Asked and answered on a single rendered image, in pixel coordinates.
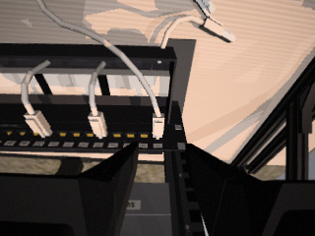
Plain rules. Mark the grey network cable with plug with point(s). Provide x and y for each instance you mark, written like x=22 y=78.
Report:
x=209 y=25
x=96 y=118
x=34 y=118

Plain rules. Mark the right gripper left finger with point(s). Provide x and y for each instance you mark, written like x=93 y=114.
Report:
x=91 y=206

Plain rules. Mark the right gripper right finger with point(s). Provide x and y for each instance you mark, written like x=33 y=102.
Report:
x=234 y=203

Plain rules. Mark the grey network cable with plugs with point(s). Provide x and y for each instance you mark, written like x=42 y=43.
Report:
x=206 y=6

